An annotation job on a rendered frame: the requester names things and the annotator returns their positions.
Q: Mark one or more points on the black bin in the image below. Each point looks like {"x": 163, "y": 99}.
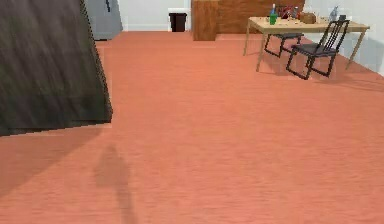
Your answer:
{"x": 177, "y": 22}

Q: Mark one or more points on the brown wooden cabinet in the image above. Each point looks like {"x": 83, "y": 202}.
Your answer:
{"x": 226, "y": 16}

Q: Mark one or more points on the black chair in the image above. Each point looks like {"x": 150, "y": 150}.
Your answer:
{"x": 316, "y": 49}
{"x": 288, "y": 36}

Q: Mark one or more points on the green bottle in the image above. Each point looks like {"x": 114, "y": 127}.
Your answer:
{"x": 273, "y": 16}

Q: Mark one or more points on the grey fridge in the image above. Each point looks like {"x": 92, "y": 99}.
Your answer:
{"x": 103, "y": 18}

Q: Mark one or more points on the light wooden table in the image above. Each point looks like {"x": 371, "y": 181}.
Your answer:
{"x": 293, "y": 26}

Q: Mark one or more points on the dark red bowl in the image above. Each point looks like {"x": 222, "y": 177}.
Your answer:
{"x": 285, "y": 12}

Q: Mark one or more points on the grey pepper shaker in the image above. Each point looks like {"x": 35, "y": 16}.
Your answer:
{"x": 295, "y": 12}

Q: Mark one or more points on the brown bread loaf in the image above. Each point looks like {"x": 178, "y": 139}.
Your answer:
{"x": 308, "y": 18}

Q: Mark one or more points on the dark grey cupboard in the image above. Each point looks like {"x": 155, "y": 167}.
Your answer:
{"x": 50, "y": 66}

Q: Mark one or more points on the clear glass bottle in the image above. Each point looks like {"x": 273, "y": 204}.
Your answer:
{"x": 333, "y": 14}

